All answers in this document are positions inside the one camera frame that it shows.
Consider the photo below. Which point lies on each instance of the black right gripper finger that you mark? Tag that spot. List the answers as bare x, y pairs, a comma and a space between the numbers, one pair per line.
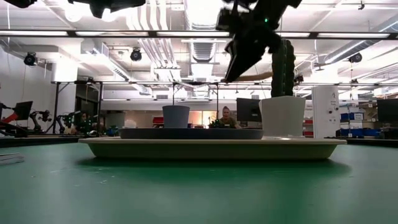
230, 67
250, 57

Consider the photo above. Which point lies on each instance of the blue storage bin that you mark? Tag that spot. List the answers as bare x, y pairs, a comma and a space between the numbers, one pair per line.
352, 116

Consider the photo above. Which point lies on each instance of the black overhead frame bar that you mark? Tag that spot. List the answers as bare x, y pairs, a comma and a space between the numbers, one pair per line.
124, 34

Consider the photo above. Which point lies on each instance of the grey cup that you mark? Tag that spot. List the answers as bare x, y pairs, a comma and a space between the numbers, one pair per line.
176, 116

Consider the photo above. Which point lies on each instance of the black metal frame stand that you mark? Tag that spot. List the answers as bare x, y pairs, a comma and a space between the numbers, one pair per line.
77, 82

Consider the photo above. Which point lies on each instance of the black computer monitor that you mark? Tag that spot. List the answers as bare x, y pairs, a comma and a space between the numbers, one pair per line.
387, 110
248, 109

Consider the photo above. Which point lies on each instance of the black ceiling spotlight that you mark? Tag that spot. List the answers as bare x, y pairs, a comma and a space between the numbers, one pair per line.
30, 59
355, 58
136, 55

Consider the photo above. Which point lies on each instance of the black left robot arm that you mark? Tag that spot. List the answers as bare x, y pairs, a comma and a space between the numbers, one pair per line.
107, 6

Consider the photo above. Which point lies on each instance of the black tilted monitor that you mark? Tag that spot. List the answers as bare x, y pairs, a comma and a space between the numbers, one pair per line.
23, 110

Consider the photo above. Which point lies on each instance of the white tall cabinet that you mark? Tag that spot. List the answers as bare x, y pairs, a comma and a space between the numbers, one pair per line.
325, 112

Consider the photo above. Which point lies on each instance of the beige serving tray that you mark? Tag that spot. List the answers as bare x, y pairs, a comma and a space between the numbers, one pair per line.
211, 150

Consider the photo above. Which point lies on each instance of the dark green ribbed cactus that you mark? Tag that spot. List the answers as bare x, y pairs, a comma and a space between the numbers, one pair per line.
283, 71

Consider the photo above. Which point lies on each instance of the white cup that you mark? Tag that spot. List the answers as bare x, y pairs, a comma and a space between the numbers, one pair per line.
282, 116

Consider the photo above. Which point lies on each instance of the small black background robot arm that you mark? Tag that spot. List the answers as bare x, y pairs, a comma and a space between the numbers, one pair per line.
40, 118

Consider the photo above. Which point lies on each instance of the person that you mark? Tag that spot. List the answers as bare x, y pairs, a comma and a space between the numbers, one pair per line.
227, 119
82, 123

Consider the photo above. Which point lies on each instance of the red storage bin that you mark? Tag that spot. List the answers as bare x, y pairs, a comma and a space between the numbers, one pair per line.
158, 120

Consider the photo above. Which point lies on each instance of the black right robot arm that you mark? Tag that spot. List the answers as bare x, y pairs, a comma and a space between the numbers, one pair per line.
276, 7

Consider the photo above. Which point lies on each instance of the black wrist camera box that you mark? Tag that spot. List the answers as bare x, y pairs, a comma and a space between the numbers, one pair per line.
224, 19

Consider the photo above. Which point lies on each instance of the dark grey plate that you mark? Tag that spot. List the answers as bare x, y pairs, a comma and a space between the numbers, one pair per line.
191, 133

